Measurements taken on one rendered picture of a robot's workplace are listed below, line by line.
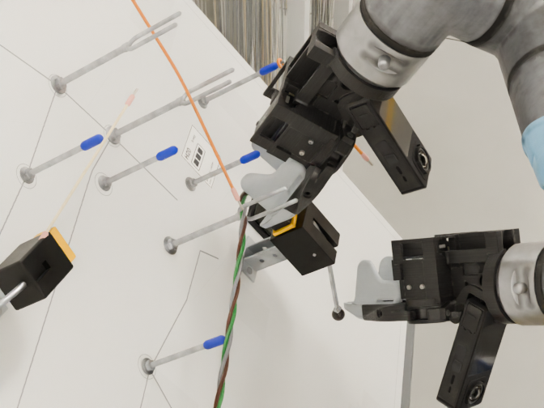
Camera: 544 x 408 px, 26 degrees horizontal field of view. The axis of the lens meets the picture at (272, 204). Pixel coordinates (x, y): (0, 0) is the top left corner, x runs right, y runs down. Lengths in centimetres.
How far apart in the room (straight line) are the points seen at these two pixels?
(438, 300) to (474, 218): 169
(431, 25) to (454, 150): 202
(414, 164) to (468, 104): 204
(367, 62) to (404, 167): 12
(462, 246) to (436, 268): 4
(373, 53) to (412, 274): 26
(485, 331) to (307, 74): 29
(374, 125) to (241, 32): 91
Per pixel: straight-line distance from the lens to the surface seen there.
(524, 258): 106
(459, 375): 112
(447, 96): 311
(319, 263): 116
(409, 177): 106
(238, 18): 189
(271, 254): 117
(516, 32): 95
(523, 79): 92
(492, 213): 282
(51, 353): 94
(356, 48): 97
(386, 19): 95
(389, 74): 98
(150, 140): 113
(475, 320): 110
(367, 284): 118
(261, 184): 108
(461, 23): 95
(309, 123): 102
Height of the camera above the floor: 200
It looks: 46 degrees down
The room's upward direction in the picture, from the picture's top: straight up
